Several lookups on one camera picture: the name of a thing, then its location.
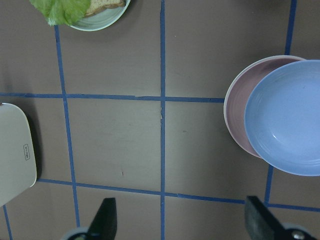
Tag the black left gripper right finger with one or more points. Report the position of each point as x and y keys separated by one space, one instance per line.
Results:
x=261 y=224

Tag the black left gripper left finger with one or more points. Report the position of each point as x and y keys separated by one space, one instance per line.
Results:
x=104 y=224

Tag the blue plate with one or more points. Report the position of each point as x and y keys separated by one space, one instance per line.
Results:
x=282 y=118

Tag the pink plate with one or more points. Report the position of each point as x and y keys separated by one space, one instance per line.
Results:
x=239 y=91

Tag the white toaster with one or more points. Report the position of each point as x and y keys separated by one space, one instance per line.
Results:
x=18 y=169

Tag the green plate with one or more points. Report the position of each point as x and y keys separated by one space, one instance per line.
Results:
x=101 y=20

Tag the green lettuce leaf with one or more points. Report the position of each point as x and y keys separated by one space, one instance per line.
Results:
x=62 y=12

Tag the bread slice on plate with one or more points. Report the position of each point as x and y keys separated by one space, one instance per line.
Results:
x=98 y=6

